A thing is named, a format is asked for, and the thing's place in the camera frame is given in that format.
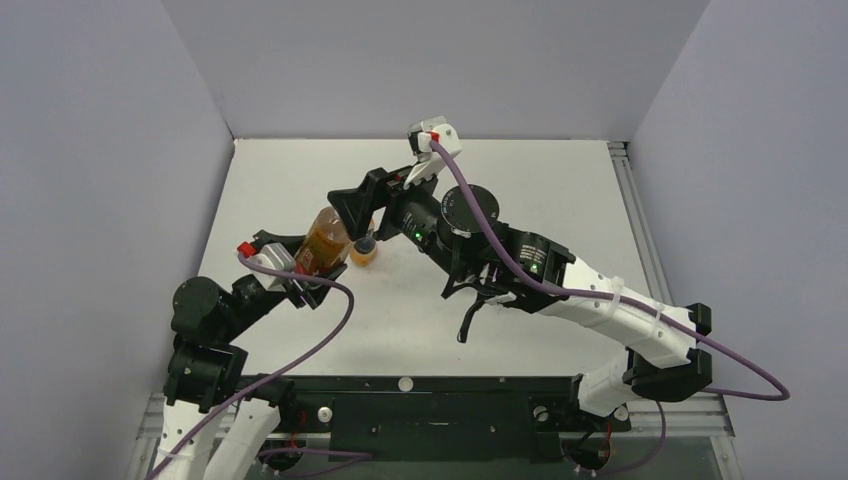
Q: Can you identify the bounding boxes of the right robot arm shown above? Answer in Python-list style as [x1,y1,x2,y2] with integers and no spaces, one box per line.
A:
[327,168,713,427]

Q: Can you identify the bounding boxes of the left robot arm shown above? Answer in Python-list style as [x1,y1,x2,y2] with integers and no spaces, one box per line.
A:
[147,230,347,479]

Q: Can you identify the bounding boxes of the white bottle cap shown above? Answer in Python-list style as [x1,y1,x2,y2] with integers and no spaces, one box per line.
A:
[397,377,414,392]

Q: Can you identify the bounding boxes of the purple cable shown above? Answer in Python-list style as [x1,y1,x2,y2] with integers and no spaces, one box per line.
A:
[145,254,372,480]
[427,135,791,479]

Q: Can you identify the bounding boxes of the gold red label bottle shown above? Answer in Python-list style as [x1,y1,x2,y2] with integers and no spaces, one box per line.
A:
[294,206,352,276]

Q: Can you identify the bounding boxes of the orange blue label bottle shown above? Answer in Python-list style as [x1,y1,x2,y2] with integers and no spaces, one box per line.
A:
[349,219,377,268]

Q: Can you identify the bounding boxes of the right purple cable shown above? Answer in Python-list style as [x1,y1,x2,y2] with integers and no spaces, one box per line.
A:
[427,135,791,479]

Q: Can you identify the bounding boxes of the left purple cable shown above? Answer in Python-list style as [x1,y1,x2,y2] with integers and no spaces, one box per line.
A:
[145,254,372,480]

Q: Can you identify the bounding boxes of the aluminium rail frame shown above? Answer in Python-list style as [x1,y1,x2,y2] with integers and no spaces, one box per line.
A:
[135,140,743,480]

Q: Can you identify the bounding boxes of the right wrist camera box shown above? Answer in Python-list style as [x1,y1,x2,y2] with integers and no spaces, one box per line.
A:
[403,116,462,190]

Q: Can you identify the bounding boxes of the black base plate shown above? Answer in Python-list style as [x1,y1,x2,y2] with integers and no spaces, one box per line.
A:
[271,375,631,463]

